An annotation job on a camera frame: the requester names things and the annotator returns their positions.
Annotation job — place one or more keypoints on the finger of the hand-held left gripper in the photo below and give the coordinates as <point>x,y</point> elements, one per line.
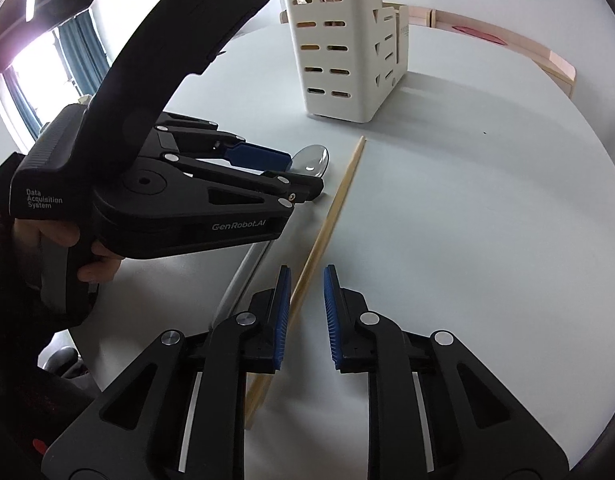
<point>267,185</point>
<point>260,156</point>

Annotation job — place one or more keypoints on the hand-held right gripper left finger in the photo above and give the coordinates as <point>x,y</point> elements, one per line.
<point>282,315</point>

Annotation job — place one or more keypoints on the silver metal spoon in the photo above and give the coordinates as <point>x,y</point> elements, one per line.
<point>310,160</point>

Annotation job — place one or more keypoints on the black office chair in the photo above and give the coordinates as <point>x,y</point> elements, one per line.
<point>62,362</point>

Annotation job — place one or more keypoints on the person's left hand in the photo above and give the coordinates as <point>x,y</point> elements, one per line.
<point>52,234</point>

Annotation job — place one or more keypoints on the cream slotted utensil holder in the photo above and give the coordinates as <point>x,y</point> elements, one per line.
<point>347,60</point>

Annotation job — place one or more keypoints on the light bamboo chopstick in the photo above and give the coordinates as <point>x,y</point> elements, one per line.
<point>332,215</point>

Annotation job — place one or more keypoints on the red flat object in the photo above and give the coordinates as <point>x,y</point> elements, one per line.
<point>480,35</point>

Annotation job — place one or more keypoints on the person's legs black pants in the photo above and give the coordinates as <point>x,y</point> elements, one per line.
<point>17,410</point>

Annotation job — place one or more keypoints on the teal window curtain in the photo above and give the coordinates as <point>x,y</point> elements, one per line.
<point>84,55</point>
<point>24,105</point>

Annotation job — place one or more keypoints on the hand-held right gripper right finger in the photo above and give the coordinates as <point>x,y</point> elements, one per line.
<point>332,315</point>

